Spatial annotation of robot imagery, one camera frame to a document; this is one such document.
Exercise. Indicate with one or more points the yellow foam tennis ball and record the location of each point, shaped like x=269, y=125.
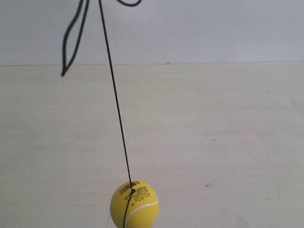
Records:
x=134, y=206

